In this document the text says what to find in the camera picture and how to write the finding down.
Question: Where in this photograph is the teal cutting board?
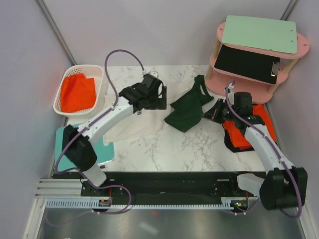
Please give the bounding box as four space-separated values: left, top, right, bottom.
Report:
54 127 115 171

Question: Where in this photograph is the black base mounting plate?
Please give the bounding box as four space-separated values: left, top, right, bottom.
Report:
51 171 291 206

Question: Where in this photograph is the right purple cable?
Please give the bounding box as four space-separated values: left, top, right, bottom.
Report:
225 79 304 219

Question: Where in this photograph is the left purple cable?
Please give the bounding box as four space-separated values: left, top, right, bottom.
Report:
44 49 147 227

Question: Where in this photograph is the aluminium frame rail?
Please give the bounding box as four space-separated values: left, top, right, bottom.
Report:
34 178 308 199

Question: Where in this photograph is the mint green board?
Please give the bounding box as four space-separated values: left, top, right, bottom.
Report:
222 15 297 54

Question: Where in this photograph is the black clipboard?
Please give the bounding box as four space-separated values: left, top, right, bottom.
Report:
214 45 280 84

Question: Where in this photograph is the white slotted cable duct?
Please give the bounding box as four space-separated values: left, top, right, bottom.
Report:
45 197 233 210

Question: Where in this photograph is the orange t shirt pile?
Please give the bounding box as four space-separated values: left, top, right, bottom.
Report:
222 104 277 147

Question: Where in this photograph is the purple cable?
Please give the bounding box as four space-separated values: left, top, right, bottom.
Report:
44 49 147 227
225 79 304 219

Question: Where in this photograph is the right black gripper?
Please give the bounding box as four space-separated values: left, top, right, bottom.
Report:
201 98 239 124

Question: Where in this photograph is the pink two-tier shelf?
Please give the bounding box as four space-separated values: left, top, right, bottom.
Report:
205 23 310 104

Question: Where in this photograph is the white plastic laundry basket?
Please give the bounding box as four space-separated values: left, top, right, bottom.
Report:
53 65 105 118

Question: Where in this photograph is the black t shirt right pile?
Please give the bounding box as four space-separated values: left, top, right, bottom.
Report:
224 130 254 153

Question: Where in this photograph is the orange t shirt in basket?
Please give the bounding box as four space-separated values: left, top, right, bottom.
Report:
60 73 96 113

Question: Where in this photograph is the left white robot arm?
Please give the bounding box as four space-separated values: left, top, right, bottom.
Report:
61 74 167 196

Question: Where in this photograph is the dark green t shirt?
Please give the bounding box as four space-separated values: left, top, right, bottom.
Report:
164 75 214 132

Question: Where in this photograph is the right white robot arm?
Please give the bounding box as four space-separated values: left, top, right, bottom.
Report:
204 92 308 211

